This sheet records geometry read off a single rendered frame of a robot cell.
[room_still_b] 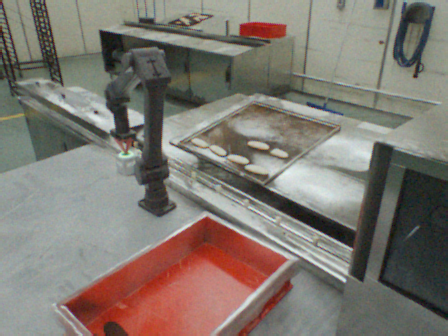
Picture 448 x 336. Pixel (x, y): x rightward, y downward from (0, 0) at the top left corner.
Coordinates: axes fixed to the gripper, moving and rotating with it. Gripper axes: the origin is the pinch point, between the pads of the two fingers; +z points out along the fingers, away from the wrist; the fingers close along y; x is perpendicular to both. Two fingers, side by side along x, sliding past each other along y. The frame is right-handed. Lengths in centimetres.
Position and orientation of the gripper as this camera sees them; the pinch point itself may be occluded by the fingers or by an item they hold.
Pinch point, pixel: (125, 151)
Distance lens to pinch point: 157.4
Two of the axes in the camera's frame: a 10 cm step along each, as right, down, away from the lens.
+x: 7.2, -3.3, 6.1
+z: -0.1, 8.8, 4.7
